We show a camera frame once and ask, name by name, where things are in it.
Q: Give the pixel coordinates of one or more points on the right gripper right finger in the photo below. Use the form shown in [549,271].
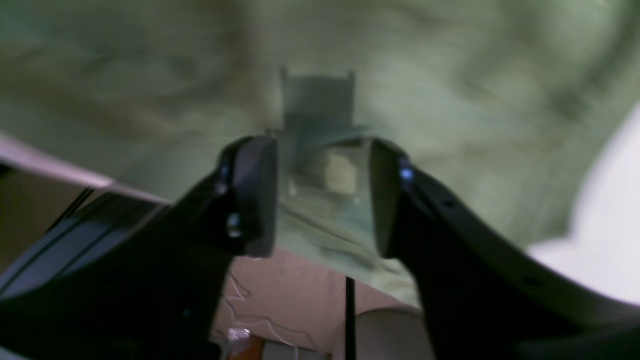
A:
[482,298]

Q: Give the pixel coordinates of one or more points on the green t-shirt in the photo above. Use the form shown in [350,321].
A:
[506,102]

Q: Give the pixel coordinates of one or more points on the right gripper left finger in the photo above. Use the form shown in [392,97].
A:
[126,279]

